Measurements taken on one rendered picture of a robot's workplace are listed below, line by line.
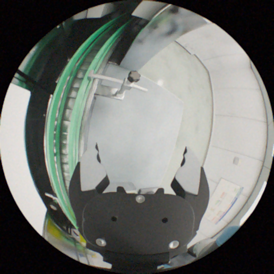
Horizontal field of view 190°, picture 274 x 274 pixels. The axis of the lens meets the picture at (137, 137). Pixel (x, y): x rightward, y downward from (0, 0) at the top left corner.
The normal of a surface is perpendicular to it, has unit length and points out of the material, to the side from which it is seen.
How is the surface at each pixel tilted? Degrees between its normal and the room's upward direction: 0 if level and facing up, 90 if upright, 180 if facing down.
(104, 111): 0
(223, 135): 90
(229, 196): 87
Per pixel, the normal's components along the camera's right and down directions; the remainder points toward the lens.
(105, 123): 0.40, 0.16
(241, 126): -0.89, -0.15
